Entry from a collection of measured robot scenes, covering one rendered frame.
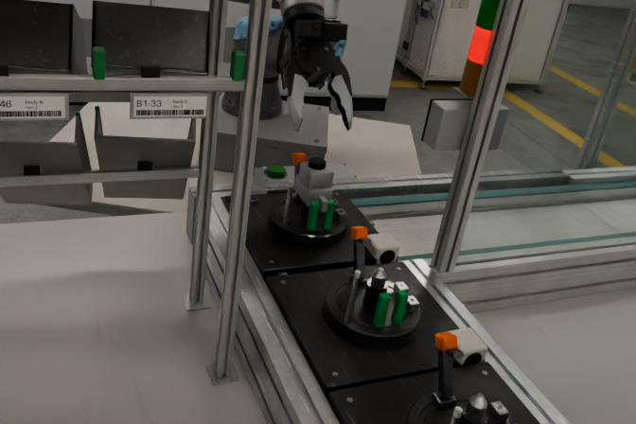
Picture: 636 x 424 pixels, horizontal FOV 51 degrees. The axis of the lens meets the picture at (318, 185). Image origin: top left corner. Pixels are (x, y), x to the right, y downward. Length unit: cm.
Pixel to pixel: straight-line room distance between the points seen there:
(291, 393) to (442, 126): 45
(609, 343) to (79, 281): 92
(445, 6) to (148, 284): 429
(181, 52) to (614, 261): 95
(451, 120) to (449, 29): 427
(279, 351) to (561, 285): 63
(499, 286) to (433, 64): 418
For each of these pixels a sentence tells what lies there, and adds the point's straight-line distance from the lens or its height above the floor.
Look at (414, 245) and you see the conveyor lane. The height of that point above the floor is 92.
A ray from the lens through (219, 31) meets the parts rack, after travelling 94.
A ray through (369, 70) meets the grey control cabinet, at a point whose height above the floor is 30.
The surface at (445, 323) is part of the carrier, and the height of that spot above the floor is 97.
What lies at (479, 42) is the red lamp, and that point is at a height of 134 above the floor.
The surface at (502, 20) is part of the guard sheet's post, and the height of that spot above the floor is 138.
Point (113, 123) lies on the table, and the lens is 180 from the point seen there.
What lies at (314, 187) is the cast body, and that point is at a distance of 111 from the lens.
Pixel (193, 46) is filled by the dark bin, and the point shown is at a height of 133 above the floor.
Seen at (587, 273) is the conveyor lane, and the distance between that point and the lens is 138.
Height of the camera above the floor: 156
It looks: 27 degrees down
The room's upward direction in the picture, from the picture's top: 9 degrees clockwise
